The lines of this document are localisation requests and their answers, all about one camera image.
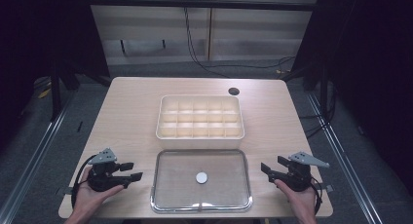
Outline person's left hand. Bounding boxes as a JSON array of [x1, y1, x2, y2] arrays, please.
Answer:
[[69, 167, 126, 219]]

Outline yellow floor tape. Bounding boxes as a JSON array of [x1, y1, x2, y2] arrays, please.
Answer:
[[37, 87, 53, 99]]

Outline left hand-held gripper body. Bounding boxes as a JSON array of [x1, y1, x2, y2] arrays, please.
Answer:
[[87, 147, 131, 193]]

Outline metal floor rail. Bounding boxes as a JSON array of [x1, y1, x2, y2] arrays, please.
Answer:
[[0, 95, 76, 224], [306, 93, 386, 224]]

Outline black curtain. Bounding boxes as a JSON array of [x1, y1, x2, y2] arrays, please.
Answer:
[[0, 0, 111, 150], [290, 0, 413, 189]]

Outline clear lid with white knob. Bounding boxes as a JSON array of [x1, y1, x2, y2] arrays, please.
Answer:
[[149, 148, 253, 214]]

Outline person's right hand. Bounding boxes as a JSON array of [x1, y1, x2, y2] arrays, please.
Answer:
[[274, 179, 319, 219]]

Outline black horizontal bar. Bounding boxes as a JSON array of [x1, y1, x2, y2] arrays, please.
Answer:
[[87, 0, 321, 12]]

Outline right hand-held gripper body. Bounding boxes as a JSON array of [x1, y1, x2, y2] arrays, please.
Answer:
[[282, 151, 331, 193]]

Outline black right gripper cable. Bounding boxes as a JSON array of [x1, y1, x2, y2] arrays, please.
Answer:
[[309, 174, 324, 216]]

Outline white divided storage box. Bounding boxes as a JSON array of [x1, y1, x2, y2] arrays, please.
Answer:
[[155, 93, 245, 150]]

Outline black metal stand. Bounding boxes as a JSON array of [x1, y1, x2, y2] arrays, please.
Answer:
[[48, 59, 81, 123]]

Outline black cables beside rail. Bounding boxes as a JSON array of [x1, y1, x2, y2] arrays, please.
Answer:
[[297, 87, 337, 140]]

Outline black floor cable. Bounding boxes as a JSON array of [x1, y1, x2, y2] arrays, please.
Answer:
[[207, 56, 297, 72]]

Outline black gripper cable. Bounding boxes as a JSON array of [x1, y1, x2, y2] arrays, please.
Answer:
[[70, 154, 97, 210], [309, 174, 324, 216]]

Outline black hanging wall cable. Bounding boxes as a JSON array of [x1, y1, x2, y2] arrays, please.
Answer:
[[182, 6, 231, 80]]

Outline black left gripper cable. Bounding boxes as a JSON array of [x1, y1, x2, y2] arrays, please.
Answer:
[[70, 154, 97, 210]]

